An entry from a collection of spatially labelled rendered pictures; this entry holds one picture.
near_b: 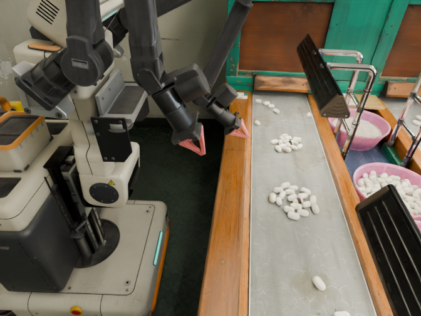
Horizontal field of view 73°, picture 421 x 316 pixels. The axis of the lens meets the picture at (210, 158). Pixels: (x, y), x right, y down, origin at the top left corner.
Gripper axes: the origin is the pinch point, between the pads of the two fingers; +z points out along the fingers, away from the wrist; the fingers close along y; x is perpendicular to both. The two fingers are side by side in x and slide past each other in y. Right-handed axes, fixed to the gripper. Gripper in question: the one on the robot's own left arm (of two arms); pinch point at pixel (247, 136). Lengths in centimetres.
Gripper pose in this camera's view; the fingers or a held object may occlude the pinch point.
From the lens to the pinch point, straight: 113.9
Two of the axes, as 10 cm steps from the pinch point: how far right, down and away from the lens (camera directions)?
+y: 1.3, -5.9, 7.9
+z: 7.5, 5.8, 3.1
